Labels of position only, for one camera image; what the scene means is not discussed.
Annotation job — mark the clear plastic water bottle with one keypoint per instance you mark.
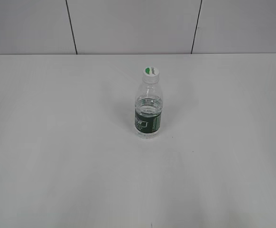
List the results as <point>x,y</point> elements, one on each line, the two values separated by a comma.
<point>148,107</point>

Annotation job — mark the white green bottle cap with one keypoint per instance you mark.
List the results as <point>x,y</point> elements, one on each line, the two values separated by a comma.
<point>151,75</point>

